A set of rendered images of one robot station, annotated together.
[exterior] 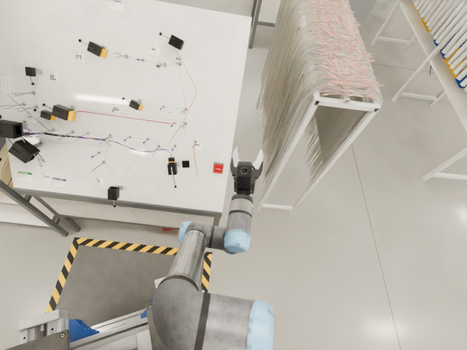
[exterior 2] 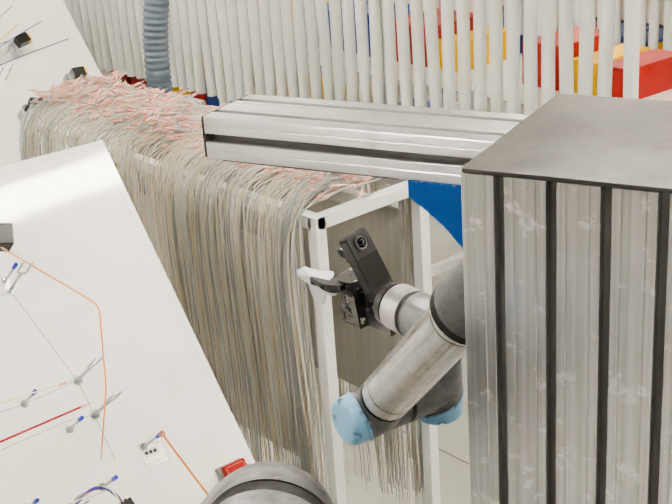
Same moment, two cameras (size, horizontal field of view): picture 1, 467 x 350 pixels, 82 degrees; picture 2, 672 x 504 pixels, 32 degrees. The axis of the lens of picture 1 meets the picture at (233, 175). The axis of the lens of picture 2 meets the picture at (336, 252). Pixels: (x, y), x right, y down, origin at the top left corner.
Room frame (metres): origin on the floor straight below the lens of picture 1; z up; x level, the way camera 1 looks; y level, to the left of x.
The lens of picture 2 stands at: (-1.06, 0.86, 2.34)
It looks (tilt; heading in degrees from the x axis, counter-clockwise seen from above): 22 degrees down; 331
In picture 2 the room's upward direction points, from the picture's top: 4 degrees counter-clockwise
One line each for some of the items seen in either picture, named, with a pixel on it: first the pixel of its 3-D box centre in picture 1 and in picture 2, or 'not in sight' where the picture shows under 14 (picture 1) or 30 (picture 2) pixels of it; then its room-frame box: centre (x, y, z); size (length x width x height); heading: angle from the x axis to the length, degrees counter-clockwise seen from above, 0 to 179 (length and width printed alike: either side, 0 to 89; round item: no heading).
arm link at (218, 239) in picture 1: (228, 239); (429, 387); (0.28, -0.04, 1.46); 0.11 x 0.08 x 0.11; 95
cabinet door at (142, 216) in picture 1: (173, 217); not in sight; (0.61, 0.32, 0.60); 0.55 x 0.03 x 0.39; 98
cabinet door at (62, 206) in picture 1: (89, 207); not in sight; (0.53, 0.87, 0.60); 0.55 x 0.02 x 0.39; 98
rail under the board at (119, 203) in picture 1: (123, 200); not in sight; (0.55, 0.59, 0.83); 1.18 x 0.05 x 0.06; 98
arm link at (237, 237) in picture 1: (238, 232); (436, 326); (0.28, -0.06, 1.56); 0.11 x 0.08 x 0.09; 5
